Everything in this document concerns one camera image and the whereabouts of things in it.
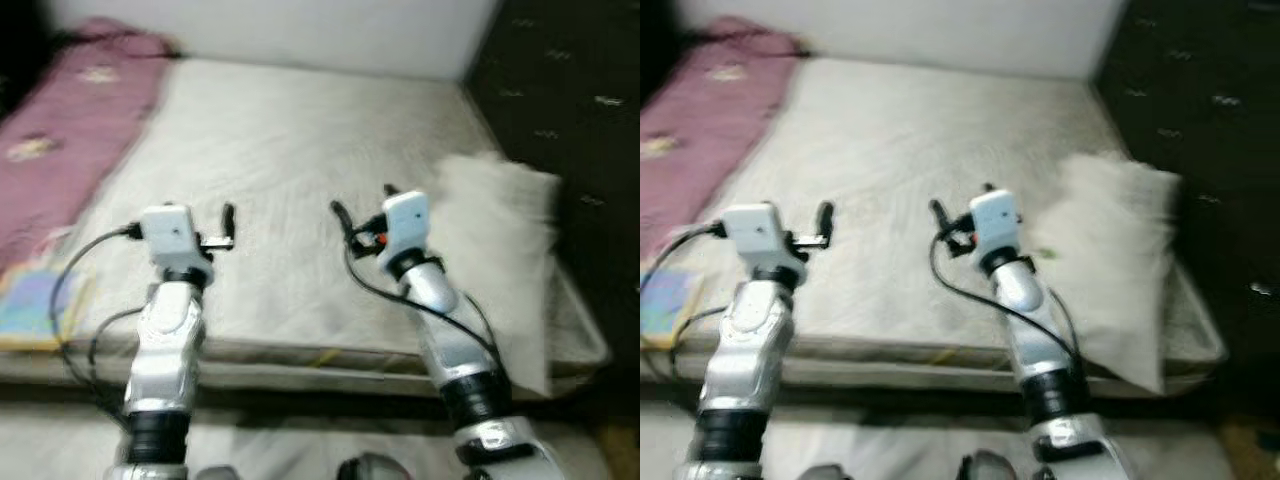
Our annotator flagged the long black left arm cable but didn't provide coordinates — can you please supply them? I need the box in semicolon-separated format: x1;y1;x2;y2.
640;225;726;433
50;225;141;431

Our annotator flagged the white pillow with tree print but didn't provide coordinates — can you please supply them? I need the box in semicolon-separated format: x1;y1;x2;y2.
432;152;563;396
1050;152;1183;394

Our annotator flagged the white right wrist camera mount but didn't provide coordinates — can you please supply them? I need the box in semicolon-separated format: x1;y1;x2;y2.
378;190;431;263
968;188;1021;256

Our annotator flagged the blue yellow children's book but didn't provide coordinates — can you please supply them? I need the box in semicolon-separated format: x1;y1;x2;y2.
640;265;706;351
0;265;96;351

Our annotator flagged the spotted white bed base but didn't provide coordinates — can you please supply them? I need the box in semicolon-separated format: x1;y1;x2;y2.
0;358;601;401
640;358;1216;401

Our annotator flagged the black tufted headboard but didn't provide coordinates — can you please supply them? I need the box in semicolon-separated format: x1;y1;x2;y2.
465;0;640;401
1095;0;1280;401

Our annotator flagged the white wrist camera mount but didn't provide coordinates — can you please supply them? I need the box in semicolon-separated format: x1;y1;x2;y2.
378;190;431;263
968;188;1021;256
720;203;801;276
138;203;214;276

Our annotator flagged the white quilted spotted mattress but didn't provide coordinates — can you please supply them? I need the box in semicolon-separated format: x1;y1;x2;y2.
640;55;1229;401
0;55;611;401

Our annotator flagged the grey right robot leg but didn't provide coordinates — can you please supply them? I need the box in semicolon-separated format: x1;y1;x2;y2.
335;452;401;480
955;450;1021;480

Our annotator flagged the short black left arm cable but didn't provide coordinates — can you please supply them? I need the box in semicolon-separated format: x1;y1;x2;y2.
670;305;726;401
88;305;146;401

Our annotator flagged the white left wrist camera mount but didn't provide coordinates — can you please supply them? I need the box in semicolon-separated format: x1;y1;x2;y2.
720;203;801;276
138;203;214;276

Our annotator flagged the pink cartoon print blanket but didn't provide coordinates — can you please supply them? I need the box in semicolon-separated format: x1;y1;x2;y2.
0;18;176;276
640;15;806;266

